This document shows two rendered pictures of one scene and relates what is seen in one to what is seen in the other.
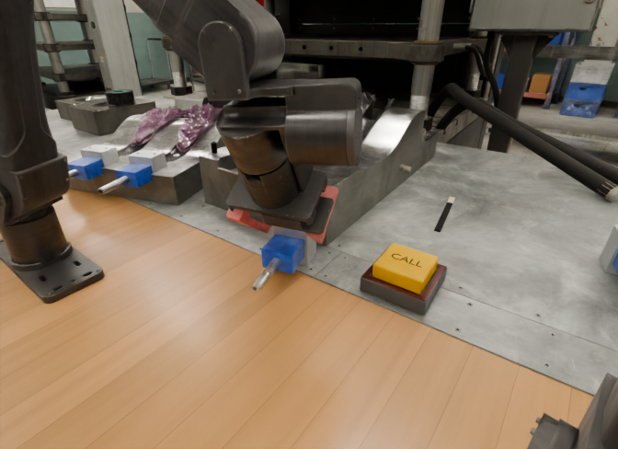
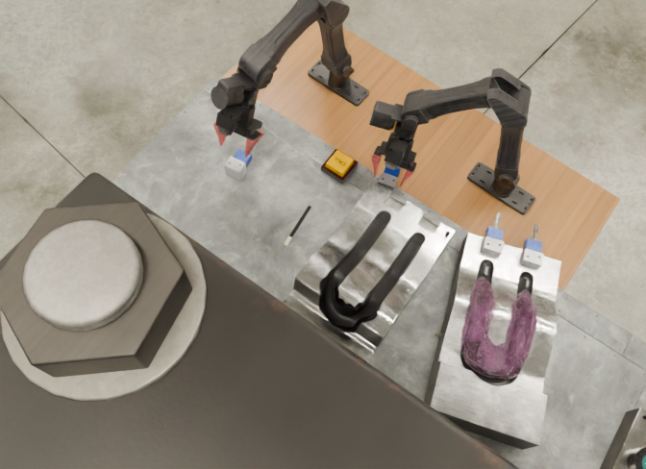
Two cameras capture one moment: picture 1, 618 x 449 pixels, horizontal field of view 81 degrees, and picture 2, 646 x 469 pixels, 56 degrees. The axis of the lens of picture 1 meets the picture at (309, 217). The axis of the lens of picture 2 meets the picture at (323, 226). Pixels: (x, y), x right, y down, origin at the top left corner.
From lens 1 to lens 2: 1.81 m
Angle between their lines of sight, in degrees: 87
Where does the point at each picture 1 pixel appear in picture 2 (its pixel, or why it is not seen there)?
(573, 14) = not seen: hidden behind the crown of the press
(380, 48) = not seen: outside the picture
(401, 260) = (342, 160)
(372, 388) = (358, 128)
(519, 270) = (284, 175)
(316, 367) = (374, 135)
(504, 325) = (308, 146)
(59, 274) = (484, 174)
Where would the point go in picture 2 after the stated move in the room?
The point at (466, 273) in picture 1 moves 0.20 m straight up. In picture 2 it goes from (309, 173) to (310, 135)
